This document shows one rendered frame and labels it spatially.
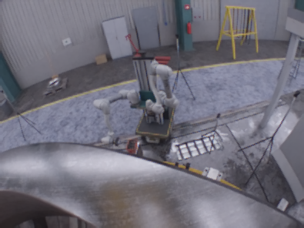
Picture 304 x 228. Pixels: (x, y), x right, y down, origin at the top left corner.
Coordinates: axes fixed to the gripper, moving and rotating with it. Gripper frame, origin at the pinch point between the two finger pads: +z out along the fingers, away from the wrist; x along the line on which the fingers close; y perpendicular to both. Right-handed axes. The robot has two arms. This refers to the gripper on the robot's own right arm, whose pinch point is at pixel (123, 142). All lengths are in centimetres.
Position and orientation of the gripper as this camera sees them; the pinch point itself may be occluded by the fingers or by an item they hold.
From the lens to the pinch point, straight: 232.3
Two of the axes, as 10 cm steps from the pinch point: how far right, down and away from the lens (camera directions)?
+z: 9.8, 0.2, -2.1
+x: 1.6, -7.1, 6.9
